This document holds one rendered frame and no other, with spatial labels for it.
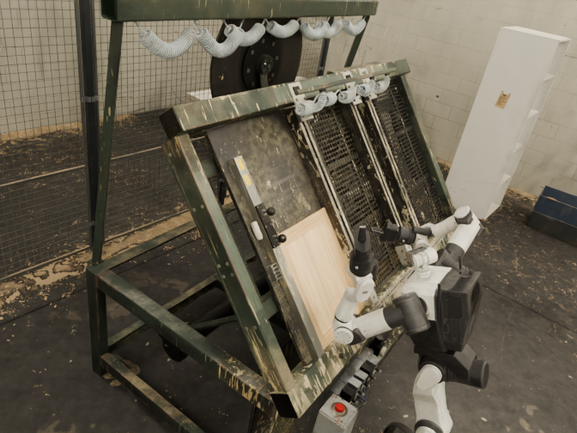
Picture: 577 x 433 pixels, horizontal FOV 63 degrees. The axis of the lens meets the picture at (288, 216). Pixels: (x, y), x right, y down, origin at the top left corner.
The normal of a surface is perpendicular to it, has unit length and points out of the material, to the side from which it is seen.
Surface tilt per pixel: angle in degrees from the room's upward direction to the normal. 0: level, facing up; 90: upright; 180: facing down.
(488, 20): 90
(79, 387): 0
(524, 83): 90
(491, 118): 90
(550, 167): 90
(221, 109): 51
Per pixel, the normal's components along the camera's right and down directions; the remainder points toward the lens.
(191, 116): 0.72, -0.22
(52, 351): 0.15, -0.86
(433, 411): -0.58, 0.33
